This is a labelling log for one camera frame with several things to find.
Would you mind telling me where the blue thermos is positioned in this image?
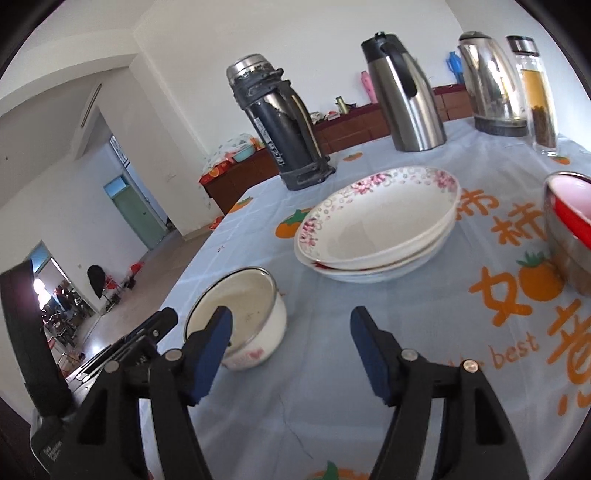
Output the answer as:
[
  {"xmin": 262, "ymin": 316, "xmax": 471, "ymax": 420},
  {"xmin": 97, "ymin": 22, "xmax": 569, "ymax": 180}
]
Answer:
[{"xmin": 446, "ymin": 51, "xmax": 465, "ymax": 85}]

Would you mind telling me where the light blue printed tablecloth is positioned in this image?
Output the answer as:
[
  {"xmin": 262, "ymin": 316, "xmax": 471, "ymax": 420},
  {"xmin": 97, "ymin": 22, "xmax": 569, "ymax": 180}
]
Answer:
[{"xmin": 139, "ymin": 117, "xmax": 591, "ymax": 480}]

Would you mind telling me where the barred window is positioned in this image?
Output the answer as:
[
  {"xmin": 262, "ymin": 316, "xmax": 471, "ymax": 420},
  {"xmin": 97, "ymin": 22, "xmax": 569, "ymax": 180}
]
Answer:
[{"xmin": 110, "ymin": 134, "xmax": 130, "ymax": 167}]

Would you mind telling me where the steel bowl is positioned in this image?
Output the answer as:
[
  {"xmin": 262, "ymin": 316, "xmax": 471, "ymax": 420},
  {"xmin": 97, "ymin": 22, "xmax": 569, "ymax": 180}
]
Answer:
[{"xmin": 542, "ymin": 172, "xmax": 591, "ymax": 297}]

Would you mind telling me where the brown wooden cabinet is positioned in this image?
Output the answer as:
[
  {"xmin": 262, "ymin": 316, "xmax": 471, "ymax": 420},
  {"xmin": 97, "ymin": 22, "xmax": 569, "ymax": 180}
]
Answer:
[{"xmin": 199, "ymin": 84, "xmax": 474, "ymax": 217}]

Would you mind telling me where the red-flower white plate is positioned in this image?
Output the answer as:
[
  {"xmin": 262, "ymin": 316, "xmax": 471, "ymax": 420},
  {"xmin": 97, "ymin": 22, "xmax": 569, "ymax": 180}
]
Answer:
[{"xmin": 298, "ymin": 217, "xmax": 455, "ymax": 284}]

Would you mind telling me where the mesh food cover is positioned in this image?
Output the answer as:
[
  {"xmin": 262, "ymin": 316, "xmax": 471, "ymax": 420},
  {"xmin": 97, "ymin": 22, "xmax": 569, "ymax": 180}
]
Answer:
[{"xmin": 204, "ymin": 131, "xmax": 257, "ymax": 169}]

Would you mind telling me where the steel electric kettle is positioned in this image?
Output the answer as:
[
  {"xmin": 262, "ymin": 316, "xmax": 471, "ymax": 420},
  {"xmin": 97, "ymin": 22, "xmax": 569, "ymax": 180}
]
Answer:
[{"xmin": 457, "ymin": 31, "xmax": 529, "ymax": 138}]

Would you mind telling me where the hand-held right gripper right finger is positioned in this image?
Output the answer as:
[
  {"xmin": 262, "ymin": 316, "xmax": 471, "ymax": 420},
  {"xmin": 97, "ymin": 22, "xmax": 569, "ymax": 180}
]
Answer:
[{"xmin": 349, "ymin": 305, "xmax": 532, "ymax": 480}]

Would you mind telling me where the black vacuum flask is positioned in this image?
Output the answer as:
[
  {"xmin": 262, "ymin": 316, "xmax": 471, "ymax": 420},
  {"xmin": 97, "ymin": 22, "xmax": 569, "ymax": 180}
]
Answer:
[{"xmin": 226, "ymin": 54, "xmax": 336, "ymax": 191}]

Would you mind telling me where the glass tea bottle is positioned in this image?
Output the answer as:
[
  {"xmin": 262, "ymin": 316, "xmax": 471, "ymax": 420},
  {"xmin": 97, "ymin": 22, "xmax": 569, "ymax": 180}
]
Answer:
[{"xmin": 505, "ymin": 35, "xmax": 559, "ymax": 158}]

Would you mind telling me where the green door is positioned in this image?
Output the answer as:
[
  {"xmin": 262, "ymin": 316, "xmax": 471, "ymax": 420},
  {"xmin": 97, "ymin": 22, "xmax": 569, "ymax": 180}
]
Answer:
[{"xmin": 103, "ymin": 174, "xmax": 167, "ymax": 250}]

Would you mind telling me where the red plastic bowl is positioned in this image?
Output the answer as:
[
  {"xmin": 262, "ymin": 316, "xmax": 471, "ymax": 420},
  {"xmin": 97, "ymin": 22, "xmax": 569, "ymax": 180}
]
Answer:
[{"xmin": 545, "ymin": 174, "xmax": 591, "ymax": 247}]

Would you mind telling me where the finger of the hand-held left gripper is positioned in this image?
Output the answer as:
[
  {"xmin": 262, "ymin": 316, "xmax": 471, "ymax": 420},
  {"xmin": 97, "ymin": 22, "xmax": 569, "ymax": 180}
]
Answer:
[{"xmin": 67, "ymin": 307, "xmax": 179, "ymax": 393}]

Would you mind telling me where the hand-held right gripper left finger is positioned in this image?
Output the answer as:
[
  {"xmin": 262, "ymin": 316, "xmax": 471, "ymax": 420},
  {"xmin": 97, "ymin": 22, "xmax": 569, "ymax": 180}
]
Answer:
[{"xmin": 48, "ymin": 305, "xmax": 234, "ymax": 480}]

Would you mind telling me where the white enamel bowl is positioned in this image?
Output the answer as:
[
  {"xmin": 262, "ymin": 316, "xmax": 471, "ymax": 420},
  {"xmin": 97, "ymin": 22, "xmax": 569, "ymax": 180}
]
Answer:
[{"xmin": 184, "ymin": 267, "xmax": 288, "ymax": 371}]

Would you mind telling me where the pink-flower white plate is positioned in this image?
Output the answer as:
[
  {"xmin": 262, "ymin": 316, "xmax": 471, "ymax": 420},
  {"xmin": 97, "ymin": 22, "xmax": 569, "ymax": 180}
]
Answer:
[{"xmin": 294, "ymin": 166, "xmax": 461, "ymax": 271}]

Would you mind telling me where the steel thermal carafe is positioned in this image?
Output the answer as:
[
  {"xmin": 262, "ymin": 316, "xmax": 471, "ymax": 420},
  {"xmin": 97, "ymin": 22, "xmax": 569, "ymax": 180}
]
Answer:
[{"xmin": 361, "ymin": 32, "xmax": 447, "ymax": 152}]

